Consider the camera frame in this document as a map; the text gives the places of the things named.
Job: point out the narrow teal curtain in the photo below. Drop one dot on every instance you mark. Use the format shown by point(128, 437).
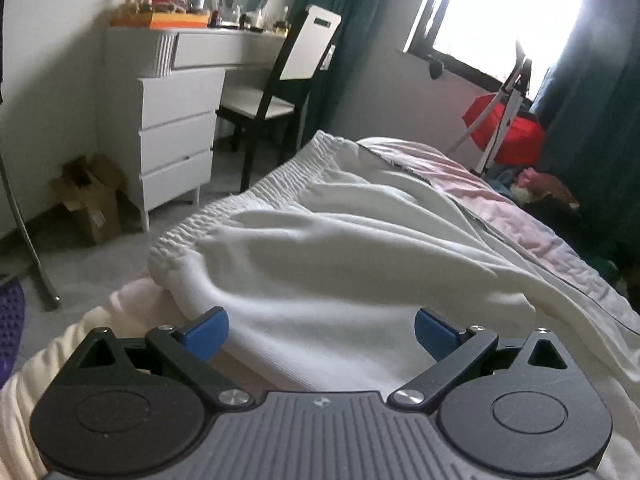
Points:
point(360, 50)

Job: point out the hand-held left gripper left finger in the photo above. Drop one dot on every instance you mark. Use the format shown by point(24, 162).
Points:
point(207, 334)

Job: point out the white trolley frame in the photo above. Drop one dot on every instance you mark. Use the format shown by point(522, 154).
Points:
point(500, 120)

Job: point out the pale pink bed sheet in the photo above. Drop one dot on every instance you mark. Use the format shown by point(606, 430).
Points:
point(505, 210)

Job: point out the pink crumpled cloth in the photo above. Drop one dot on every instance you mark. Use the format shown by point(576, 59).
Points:
point(545, 185)

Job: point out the orange tray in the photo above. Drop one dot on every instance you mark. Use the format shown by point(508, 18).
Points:
point(160, 21)

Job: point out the black and white chair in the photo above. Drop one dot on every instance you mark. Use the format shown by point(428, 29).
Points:
point(280, 85)

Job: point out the purple studded mat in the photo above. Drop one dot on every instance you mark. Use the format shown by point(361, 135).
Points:
point(10, 335)

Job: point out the dark clothes pile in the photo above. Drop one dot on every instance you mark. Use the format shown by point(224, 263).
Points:
point(595, 240)

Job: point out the wide teal curtain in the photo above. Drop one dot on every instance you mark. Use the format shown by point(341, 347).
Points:
point(590, 135)

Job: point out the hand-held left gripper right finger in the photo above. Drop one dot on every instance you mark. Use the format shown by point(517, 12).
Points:
point(435, 334)

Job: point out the red bag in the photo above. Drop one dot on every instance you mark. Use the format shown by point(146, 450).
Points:
point(510, 132)

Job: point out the white pants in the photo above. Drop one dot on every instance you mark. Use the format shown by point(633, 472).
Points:
point(340, 260)

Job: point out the dark framed window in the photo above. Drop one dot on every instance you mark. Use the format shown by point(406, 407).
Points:
point(500, 10)

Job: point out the cardboard box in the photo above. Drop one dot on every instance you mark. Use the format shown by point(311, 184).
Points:
point(92, 200)

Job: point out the white dressing table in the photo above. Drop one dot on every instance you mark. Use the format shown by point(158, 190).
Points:
point(175, 125)

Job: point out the metal stand leg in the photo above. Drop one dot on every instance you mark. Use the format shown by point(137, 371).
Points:
point(30, 240)

